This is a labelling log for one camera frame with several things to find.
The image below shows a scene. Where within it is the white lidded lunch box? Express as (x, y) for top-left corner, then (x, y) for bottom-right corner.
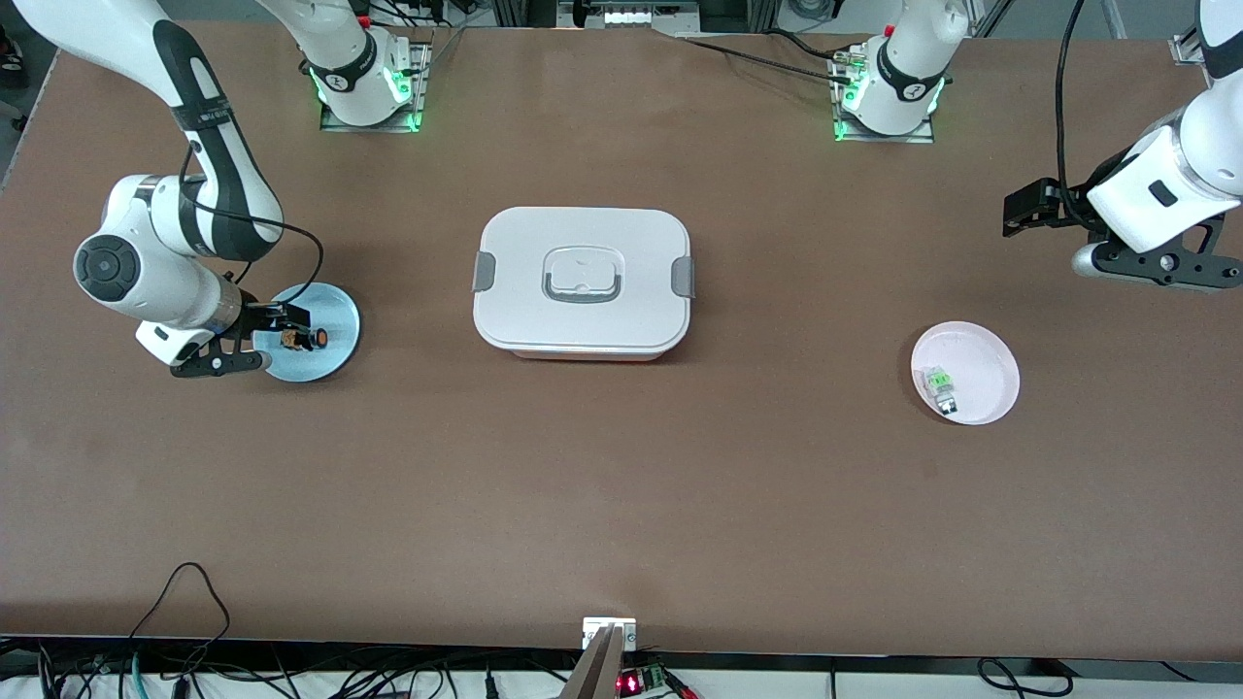
(473, 207), (696, 362)

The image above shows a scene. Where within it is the blue plate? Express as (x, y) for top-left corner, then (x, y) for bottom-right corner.
(254, 283), (361, 383)

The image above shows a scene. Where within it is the pink plate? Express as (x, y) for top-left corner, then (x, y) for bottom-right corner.
(911, 321), (1021, 425)

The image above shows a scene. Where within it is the white power strip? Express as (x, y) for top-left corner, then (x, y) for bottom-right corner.
(602, 8), (700, 26)

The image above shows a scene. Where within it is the circuit board with red display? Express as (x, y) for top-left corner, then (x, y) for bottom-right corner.
(617, 663), (673, 696)

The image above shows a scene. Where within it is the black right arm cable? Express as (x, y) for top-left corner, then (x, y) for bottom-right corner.
(180, 146), (325, 341)

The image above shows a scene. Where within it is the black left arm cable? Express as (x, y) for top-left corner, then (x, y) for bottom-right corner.
(1055, 0), (1089, 232)

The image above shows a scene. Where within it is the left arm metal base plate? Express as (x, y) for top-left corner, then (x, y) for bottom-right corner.
(830, 49), (935, 145)

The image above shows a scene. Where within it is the green push-button switch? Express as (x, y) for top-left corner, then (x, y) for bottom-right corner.
(924, 367), (960, 416)

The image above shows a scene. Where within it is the black looped table cable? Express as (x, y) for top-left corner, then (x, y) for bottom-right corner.
(126, 561), (232, 663)

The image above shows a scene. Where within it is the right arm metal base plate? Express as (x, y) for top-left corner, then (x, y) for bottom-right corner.
(320, 39), (433, 134)

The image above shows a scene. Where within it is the black cable to arm base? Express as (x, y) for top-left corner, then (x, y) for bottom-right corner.
(675, 29), (860, 88)

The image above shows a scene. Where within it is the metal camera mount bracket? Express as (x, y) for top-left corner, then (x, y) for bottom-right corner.
(561, 617), (638, 699)

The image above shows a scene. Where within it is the black coiled floor cable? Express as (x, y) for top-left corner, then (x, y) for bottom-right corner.
(976, 658), (1074, 698)

